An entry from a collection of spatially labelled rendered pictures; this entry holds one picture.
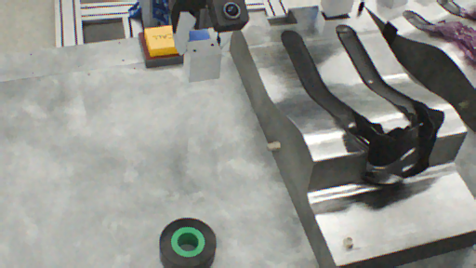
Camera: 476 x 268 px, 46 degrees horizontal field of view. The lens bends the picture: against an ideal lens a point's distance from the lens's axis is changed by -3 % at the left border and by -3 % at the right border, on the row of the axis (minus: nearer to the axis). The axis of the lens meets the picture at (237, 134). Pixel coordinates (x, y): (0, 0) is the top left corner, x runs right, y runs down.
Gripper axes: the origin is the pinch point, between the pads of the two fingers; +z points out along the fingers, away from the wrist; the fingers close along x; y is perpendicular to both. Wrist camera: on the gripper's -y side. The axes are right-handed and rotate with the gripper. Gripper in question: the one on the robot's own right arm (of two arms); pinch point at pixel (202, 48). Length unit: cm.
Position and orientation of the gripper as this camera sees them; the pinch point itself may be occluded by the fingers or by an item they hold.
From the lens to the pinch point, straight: 89.9
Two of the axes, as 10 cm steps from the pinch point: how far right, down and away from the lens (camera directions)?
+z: -1.1, 6.3, 7.7
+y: -2.9, -7.6, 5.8
